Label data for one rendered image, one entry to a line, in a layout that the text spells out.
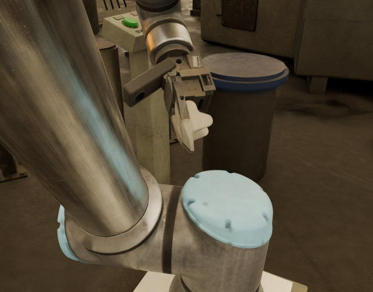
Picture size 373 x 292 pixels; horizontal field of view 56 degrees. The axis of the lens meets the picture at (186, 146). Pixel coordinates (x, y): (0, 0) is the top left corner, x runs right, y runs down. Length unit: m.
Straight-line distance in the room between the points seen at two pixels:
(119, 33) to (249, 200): 0.58
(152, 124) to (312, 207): 0.62
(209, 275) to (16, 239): 0.76
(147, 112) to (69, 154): 0.78
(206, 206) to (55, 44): 0.36
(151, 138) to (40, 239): 0.46
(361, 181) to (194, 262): 1.03
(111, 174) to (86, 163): 0.05
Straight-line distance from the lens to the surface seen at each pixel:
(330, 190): 1.39
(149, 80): 0.64
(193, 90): 0.64
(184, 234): 0.55
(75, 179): 0.35
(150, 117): 1.07
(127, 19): 0.98
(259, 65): 1.23
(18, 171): 1.53
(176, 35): 0.69
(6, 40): 0.22
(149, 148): 1.13
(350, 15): 2.17
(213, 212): 0.52
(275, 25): 2.90
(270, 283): 0.81
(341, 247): 1.17
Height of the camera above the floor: 0.78
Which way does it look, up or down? 30 degrees down
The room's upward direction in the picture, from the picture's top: straight up
